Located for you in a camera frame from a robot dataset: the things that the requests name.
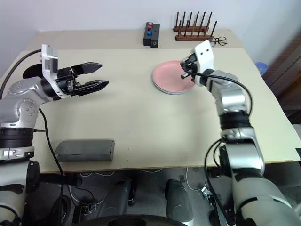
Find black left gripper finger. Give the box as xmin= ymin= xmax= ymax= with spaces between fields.
xmin=71 ymin=62 xmax=103 ymax=76
xmin=76 ymin=80 xmax=110 ymax=97

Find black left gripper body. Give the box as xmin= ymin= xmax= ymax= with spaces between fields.
xmin=56 ymin=66 xmax=82 ymax=97

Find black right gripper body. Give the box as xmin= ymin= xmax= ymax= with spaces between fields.
xmin=182 ymin=53 xmax=200 ymax=82

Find pink plate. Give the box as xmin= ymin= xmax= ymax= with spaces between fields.
xmin=152 ymin=60 xmax=196 ymax=94

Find grey pencil case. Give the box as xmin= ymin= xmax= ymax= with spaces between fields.
xmin=54 ymin=139 xmax=115 ymax=162

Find wooden peg rack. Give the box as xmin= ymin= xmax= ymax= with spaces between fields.
xmin=173 ymin=11 xmax=218 ymax=42

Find black framed glasses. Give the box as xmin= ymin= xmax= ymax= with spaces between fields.
xmin=209 ymin=36 xmax=228 ymax=47

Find plain black box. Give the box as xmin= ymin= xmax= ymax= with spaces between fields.
xmin=150 ymin=23 xmax=161 ymax=49

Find black box with coloured knobs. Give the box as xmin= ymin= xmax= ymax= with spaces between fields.
xmin=143 ymin=22 xmax=154 ymax=47

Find blue round container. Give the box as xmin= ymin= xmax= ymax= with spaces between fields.
xmin=255 ymin=61 xmax=268 ymax=76

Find dark brown wooden cabinet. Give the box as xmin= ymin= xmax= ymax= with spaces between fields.
xmin=265 ymin=30 xmax=301 ymax=123

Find dark grey rounded shape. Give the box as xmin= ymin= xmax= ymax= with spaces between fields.
xmin=166 ymin=178 xmax=194 ymax=222
xmin=112 ymin=178 xmax=138 ymax=210

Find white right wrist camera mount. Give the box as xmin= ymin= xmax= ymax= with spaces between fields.
xmin=189 ymin=40 xmax=216 ymax=87

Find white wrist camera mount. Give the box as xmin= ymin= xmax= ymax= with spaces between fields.
xmin=189 ymin=40 xmax=216 ymax=87
xmin=41 ymin=43 xmax=71 ymax=99

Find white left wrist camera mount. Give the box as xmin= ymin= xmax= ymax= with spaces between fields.
xmin=41 ymin=43 xmax=71 ymax=99

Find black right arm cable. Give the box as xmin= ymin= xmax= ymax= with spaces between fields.
xmin=180 ymin=72 xmax=254 ymax=117

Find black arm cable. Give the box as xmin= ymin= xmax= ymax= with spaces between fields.
xmin=0 ymin=49 xmax=43 ymax=94
xmin=180 ymin=72 xmax=254 ymax=117

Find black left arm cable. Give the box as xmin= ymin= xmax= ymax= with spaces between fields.
xmin=0 ymin=49 xmax=43 ymax=94

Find thin black cable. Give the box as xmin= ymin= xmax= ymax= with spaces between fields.
xmin=37 ymin=108 xmax=65 ymax=226

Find white cable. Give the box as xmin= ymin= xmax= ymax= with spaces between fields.
xmin=79 ymin=169 xmax=116 ymax=178
xmin=185 ymin=167 xmax=206 ymax=192

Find black looped cable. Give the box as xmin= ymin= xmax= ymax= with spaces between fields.
xmin=204 ymin=138 xmax=232 ymax=226

